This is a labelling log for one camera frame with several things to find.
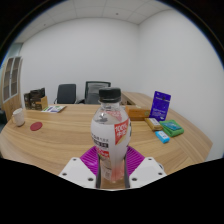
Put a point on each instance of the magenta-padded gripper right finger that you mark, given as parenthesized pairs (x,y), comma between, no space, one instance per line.
(145,168)

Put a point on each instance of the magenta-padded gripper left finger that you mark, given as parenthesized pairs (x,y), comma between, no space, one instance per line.
(78,168)

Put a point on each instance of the clear drink bottle black cap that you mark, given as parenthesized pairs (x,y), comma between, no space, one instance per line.
(111,133)

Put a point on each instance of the small blue box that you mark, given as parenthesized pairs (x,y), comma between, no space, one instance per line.
(162,136)

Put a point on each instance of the yellow brown flat packet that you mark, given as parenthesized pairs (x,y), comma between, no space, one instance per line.
(153,124)

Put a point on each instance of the green flat box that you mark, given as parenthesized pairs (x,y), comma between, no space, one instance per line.
(171,128)

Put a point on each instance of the flat round red coaster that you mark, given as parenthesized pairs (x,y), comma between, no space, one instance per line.
(36,126)

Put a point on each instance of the purple standing card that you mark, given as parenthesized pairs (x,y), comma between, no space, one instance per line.
(160,106)

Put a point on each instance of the white printed leaflet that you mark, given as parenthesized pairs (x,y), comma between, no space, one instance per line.
(53,109)

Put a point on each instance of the wooden side desk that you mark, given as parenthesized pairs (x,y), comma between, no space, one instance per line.
(140,99)

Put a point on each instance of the brown box with orange label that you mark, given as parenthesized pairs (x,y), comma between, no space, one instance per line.
(39,104)

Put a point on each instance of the black office chair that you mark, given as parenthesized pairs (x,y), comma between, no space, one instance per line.
(66,93)

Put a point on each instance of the grey mesh office chair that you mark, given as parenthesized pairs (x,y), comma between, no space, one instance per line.
(91,91)

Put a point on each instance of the white ceramic mug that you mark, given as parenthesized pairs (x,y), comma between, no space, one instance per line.
(18,117)

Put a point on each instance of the dark brown flat box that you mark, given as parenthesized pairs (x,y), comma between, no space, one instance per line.
(37,93)

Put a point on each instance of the wooden cabinet with glass doors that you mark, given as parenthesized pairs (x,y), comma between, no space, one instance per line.
(10,100)

